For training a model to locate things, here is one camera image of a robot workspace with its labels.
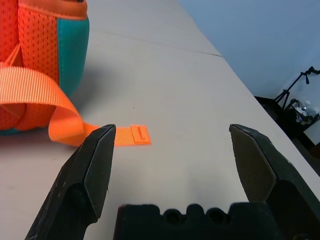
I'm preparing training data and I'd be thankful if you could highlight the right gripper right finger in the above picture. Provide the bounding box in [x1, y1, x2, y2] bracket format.
[229, 124, 320, 240]

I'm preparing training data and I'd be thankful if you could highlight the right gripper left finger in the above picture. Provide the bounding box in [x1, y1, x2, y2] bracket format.
[24, 124, 117, 240]

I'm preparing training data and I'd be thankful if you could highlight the teal and orange backpack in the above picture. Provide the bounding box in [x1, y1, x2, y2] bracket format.
[0, 0, 152, 148]

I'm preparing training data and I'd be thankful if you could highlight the black tripod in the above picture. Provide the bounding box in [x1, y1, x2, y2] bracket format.
[274, 65, 320, 111]

